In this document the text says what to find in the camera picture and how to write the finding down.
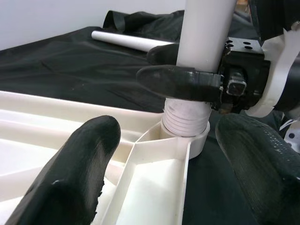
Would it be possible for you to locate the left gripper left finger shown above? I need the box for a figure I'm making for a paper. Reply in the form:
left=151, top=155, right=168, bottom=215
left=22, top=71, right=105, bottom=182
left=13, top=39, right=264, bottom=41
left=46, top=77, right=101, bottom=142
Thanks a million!
left=4, top=114, right=121, bottom=225

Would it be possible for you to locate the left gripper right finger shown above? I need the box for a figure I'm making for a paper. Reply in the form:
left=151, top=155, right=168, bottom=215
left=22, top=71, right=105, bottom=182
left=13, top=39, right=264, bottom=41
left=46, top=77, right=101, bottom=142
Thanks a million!
left=214, top=114, right=300, bottom=225

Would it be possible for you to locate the white plastic table leg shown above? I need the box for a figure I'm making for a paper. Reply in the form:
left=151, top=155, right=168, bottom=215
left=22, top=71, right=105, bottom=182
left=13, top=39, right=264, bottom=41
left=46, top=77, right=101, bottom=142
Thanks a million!
left=91, top=30, right=179, bottom=53
left=161, top=0, right=236, bottom=138

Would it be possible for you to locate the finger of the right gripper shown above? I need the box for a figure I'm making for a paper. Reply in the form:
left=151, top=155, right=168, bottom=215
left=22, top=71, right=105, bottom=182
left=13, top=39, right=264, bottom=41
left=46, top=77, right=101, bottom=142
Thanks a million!
left=146, top=43, right=181, bottom=65
left=135, top=65, right=223, bottom=104

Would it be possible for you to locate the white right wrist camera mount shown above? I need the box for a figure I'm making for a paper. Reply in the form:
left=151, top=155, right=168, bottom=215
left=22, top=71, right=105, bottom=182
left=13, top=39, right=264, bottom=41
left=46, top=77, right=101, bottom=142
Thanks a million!
left=243, top=0, right=300, bottom=118

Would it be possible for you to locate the black cloth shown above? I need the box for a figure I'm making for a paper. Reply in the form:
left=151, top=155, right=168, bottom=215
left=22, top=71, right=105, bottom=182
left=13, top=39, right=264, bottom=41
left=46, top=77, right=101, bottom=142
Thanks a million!
left=0, top=9, right=300, bottom=225

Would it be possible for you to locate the white plastic table top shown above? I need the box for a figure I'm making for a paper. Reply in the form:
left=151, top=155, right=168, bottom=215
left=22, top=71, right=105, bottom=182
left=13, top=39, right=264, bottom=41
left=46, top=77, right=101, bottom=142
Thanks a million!
left=0, top=90, right=210, bottom=225

